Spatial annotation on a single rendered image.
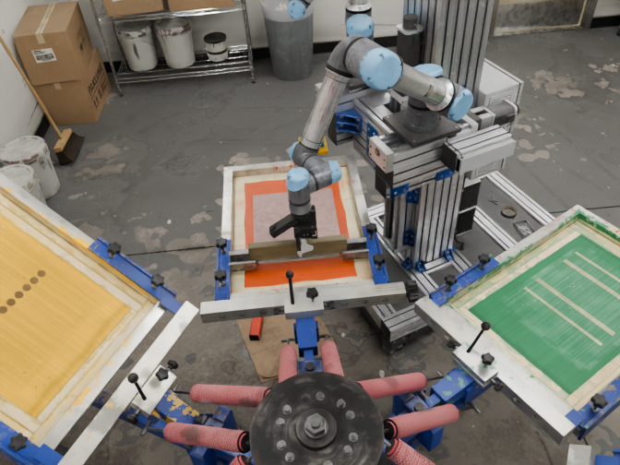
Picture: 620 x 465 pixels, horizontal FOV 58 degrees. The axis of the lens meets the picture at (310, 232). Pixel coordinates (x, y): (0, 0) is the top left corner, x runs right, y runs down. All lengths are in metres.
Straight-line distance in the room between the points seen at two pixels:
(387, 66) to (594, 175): 2.81
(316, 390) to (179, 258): 2.35
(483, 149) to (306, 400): 1.34
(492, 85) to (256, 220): 1.17
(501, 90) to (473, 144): 0.37
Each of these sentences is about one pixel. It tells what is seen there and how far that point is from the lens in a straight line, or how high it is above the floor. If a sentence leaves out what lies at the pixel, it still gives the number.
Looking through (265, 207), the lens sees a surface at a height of 0.95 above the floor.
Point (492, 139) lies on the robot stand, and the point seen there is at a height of 1.18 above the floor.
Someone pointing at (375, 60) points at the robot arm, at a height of 1.71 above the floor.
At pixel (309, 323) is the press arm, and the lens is 1.80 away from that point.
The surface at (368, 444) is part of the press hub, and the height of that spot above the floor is 1.31.
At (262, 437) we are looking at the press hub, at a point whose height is 1.31.
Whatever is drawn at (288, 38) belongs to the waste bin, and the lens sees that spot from 5.03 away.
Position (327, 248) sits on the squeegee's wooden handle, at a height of 1.04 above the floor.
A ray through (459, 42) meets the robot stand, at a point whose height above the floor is 1.48.
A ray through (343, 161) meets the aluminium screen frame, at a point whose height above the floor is 0.98.
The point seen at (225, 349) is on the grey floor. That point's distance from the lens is 3.07.
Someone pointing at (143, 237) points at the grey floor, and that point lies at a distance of 3.80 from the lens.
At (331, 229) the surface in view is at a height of 0.95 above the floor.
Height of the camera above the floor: 2.47
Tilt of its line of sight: 43 degrees down
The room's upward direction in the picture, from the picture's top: 4 degrees counter-clockwise
